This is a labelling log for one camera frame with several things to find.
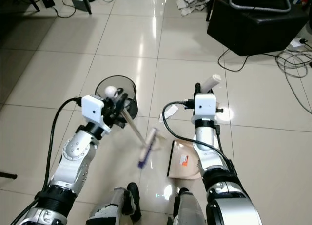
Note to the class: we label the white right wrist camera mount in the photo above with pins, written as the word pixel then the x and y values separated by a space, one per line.
pixel 205 106

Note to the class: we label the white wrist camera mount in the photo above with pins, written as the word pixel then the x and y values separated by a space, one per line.
pixel 205 106
pixel 91 109

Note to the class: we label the grey metal fan base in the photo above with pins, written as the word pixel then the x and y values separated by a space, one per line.
pixel 263 7

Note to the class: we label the black box ottoman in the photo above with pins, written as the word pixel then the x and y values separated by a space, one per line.
pixel 256 30

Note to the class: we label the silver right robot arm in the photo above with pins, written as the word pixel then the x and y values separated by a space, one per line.
pixel 229 191

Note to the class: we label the black power adapter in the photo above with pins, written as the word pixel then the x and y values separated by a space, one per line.
pixel 48 0

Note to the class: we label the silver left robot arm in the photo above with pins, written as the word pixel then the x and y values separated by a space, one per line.
pixel 75 157

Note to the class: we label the grey crumpled cloth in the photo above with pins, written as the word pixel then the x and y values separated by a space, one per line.
pixel 193 2

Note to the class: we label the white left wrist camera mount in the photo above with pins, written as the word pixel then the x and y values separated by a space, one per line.
pixel 91 109

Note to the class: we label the robot right leg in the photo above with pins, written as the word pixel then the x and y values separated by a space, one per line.
pixel 186 208

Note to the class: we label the white crumpled paper scrap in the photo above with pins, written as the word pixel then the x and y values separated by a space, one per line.
pixel 168 112

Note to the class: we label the white power strip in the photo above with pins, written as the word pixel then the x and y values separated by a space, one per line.
pixel 301 44

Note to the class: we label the black rod on floor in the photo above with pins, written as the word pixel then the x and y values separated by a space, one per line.
pixel 7 176

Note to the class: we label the black table leg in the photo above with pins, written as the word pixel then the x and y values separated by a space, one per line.
pixel 33 0

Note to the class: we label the robot left leg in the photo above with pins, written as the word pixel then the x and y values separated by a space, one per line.
pixel 114 205

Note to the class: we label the grey translucent waste bin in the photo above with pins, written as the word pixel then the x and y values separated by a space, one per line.
pixel 117 84

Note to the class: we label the hand broom with purple bristles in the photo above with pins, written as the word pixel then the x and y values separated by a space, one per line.
pixel 150 141

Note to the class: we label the robot leg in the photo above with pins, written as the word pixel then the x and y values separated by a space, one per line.
pixel 114 205
pixel 186 208

